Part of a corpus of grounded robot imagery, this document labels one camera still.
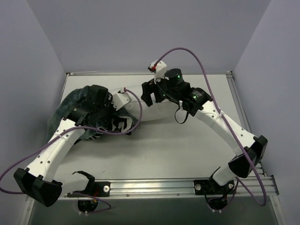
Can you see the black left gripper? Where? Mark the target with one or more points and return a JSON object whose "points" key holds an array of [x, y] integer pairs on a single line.
{"points": [[103, 99]]}

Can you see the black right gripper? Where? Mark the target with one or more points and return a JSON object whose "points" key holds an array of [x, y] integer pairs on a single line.
{"points": [[150, 87]]}

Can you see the white pillow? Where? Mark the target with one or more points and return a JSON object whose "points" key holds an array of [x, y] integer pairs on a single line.
{"points": [[156, 111]]}

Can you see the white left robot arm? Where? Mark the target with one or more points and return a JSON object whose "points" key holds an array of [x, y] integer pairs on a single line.
{"points": [[73, 124]]}

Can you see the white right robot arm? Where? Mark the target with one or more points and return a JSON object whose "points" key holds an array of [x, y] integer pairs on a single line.
{"points": [[248, 148]]}

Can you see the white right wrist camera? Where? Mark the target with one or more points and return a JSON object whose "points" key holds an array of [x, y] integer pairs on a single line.
{"points": [[159, 69]]}

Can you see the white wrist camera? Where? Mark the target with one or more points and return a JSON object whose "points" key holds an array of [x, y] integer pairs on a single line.
{"points": [[119, 100], [159, 69]]}

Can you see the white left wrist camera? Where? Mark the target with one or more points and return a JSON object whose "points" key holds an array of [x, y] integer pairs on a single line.
{"points": [[119, 100]]}

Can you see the aluminium table edge rail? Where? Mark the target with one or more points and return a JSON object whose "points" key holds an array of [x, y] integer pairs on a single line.
{"points": [[238, 103]]}

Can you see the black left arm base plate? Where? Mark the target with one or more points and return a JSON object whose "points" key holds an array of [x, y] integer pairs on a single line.
{"points": [[95, 189]]}

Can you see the aluminium front mounting rail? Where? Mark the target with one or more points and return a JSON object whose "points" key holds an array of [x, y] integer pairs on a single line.
{"points": [[150, 186]]}

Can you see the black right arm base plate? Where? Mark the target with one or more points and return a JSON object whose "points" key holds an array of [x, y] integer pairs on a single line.
{"points": [[210, 187]]}

